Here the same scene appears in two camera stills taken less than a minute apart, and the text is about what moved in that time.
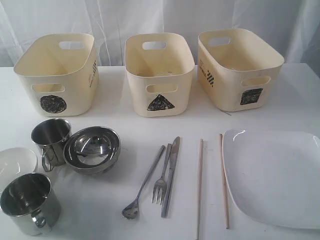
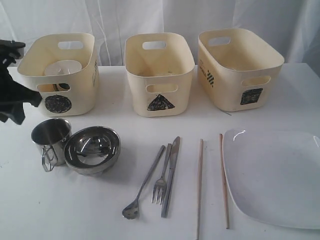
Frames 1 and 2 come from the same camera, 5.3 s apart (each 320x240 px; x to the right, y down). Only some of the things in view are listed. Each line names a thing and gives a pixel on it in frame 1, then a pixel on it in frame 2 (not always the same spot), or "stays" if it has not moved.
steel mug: (51, 135) stays
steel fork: (159, 188) stays
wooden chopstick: (200, 188) stays
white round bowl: (14, 162) to (62, 67)
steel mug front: (34, 208) to (60, 87)
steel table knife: (174, 158) stays
